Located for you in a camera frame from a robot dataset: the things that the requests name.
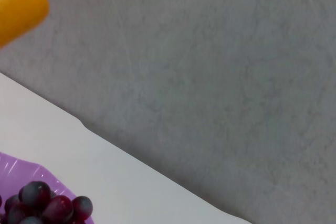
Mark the dark red grape bunch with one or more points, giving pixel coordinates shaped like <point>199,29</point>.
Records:
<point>47,205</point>

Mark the yellow plastic banana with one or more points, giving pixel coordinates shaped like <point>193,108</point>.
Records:
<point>18,9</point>

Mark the purple wavy plastic bowl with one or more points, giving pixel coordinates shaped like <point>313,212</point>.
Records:
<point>18,171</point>

